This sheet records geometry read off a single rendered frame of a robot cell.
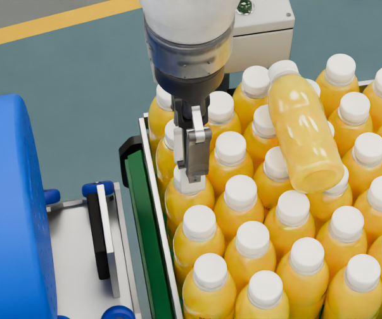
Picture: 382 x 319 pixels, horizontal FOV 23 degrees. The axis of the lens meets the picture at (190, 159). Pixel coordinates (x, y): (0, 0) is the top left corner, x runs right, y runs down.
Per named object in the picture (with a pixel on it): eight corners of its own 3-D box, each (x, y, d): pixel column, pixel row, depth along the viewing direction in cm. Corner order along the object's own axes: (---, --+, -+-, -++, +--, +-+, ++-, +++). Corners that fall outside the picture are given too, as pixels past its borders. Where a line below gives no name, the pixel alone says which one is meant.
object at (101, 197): (93, 235, 127) (84, 187, 117) (110, 232, 128) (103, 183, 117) (102, 300, 122) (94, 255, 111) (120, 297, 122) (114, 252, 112)
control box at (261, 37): (144, 33, 139) (140, -16, 130) (273, 16, 141) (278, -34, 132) (154, 85, 133) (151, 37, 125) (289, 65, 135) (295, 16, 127)
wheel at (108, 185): (80, 185, 125) (82, 199, 125) (113, 180, 125) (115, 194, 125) (80, 182, 129) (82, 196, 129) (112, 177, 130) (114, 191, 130)
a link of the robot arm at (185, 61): (151, 52, 88) (153, 91, 93) (244, 39, 89) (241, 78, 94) (137, -15, 94) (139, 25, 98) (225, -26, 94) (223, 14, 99)
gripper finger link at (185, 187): (204, 153, 109) (205, 158, 109) (203, 185, 115) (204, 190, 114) (179, 157, 109) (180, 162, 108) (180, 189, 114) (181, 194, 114)
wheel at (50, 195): (25, 193, 124) (27, 208, 124) (58, 188, 125) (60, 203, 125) (27, 190, 129) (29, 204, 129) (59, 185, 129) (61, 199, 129)
